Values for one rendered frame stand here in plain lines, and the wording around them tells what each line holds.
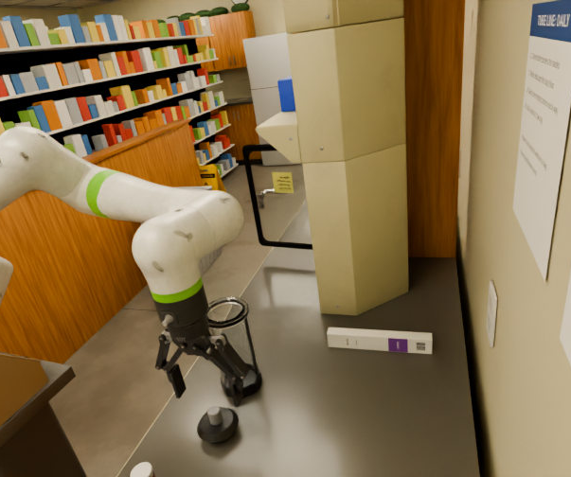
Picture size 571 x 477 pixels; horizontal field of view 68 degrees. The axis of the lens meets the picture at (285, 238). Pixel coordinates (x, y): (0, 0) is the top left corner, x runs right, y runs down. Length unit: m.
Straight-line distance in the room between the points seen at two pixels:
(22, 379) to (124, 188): 0.61
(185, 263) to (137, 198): 0.26
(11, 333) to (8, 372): 1.63
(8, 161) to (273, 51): 5.39
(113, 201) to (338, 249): 0.59
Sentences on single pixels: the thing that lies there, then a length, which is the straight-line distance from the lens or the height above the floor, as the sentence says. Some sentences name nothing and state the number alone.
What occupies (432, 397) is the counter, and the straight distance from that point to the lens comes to 1.06.
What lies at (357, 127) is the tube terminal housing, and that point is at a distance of 1.08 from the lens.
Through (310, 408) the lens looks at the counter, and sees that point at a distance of 1.04.
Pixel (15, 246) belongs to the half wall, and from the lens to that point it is 2.89.
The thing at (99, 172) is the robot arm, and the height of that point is 1.48.
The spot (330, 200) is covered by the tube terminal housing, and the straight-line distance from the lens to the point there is 1.12.
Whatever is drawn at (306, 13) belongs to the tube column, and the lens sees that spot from 1.06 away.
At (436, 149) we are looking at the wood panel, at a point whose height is 1.33.
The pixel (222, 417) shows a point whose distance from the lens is 1.00.
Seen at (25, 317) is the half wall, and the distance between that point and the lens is 2.97.
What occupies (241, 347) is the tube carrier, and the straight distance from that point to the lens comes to 1.00.
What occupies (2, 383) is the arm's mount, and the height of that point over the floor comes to 1.03.
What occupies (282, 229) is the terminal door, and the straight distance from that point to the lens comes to 1.58.
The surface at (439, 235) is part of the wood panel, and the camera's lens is 1.54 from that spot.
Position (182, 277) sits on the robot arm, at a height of 1.36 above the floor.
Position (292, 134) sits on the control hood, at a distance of 1.09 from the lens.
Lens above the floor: 1.70
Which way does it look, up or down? 25 degrees down
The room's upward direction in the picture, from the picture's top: 9 degrees counter-clockwise
